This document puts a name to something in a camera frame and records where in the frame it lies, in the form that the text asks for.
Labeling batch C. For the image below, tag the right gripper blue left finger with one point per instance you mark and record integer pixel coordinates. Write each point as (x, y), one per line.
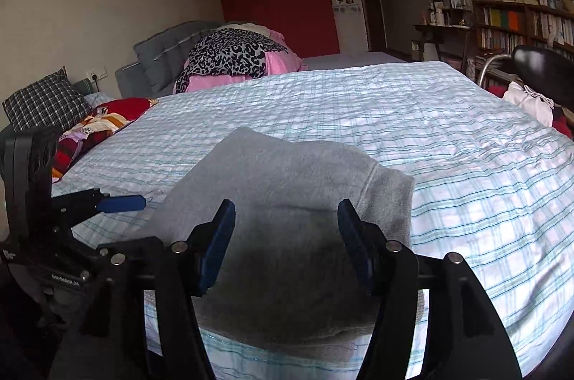
(213, 240)

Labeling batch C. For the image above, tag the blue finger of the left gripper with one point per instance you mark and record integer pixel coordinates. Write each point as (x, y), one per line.
(121, 204)

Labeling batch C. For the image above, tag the blue plaid bed sheet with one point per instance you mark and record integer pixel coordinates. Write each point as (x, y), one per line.
(491, 183)

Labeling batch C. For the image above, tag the dark wooden desk shelf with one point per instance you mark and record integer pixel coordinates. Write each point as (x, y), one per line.
(444, 32)

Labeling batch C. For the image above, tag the grey padded headboard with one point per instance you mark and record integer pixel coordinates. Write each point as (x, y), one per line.
(160, 60)

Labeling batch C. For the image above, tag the white cloth on chair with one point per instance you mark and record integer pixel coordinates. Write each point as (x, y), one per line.
(531, 102)

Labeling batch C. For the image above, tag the wall power socket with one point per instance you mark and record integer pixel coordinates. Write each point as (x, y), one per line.
(97, 74)

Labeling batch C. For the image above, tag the black chair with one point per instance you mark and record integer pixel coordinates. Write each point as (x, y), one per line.
(545, 71)

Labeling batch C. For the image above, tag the red patterned quilt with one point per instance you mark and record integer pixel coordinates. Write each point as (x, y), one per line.
(103, 122)

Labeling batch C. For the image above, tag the black checkered pillow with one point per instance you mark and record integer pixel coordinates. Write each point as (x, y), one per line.
(51, 101)

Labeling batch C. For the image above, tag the pink polka dot bedding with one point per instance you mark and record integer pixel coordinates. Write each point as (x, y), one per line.
(276, 64)

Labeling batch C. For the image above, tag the wooden bookshelf with books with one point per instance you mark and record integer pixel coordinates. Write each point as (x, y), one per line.
(503, 25)

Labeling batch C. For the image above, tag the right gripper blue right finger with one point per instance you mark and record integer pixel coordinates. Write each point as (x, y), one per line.
(361, 242)

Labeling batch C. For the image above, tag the leopard print cloth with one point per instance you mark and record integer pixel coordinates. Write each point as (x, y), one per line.
(228, 52)

